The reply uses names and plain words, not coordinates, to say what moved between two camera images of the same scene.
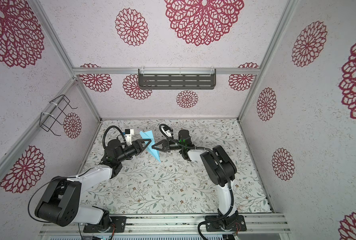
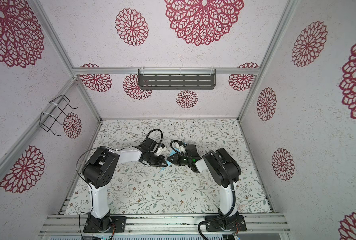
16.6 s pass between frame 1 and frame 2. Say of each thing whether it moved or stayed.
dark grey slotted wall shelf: stayed
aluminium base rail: stayed
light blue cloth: moved
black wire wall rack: stayed
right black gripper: moved
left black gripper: moved
